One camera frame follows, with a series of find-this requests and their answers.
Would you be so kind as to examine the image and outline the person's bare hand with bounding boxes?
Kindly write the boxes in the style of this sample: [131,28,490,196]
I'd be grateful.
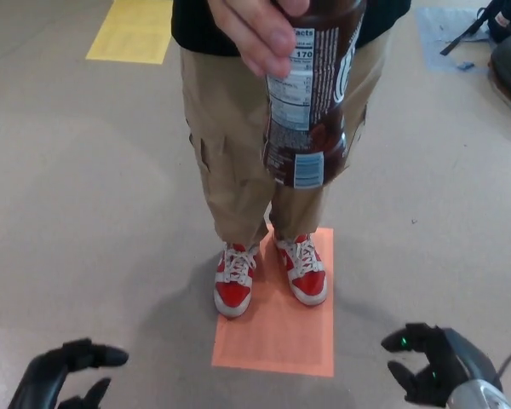
[210,0,312,78]

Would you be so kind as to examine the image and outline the orange rectangular floor mat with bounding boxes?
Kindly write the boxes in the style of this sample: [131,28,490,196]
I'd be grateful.
[211,226,336,377]

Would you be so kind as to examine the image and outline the red and white sneaker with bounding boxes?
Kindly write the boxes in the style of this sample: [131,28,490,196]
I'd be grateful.
[214,241,259,319]
[273,232,327,307]

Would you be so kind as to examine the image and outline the person's khaki cargo trousers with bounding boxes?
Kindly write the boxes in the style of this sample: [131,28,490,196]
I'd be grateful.
[179,32,391,245]

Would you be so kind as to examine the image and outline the person's black shirt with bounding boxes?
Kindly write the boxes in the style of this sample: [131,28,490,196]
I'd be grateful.
[169,0,410,59]

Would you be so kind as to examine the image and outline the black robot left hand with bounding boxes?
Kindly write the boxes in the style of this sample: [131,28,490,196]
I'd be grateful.
[6,338,129,409]

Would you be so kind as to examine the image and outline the black backpack with straps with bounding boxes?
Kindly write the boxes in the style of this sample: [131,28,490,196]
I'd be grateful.
[440,0,511,55]

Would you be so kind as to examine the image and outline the yellow rectangular floor mat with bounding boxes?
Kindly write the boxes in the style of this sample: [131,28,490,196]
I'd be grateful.
[85,0,174,66]

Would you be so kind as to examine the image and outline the brown protein shake bottle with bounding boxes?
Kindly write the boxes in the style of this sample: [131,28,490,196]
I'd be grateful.
[261,0,367,190]

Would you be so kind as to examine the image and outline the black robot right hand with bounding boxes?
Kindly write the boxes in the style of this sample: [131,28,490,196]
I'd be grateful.
[381,322,502,408]

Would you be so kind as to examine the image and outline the pale blue floor sheet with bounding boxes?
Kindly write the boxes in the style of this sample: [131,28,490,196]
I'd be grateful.
[416,6,495,73]

